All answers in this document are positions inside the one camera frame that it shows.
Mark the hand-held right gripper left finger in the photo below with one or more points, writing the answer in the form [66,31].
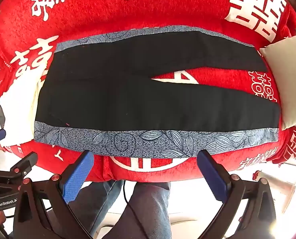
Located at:
[74,179]

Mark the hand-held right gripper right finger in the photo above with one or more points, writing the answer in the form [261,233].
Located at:
[213,179]

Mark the black pants with blue trim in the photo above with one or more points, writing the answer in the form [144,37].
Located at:
[113,92]

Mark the white cloth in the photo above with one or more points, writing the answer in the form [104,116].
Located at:
[18,104]

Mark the person's legs in jeans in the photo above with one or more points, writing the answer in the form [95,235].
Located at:
[143,211]

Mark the white pillow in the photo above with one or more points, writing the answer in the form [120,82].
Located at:
[287,79]

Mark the red printed blanket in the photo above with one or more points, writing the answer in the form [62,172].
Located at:
[187,10]

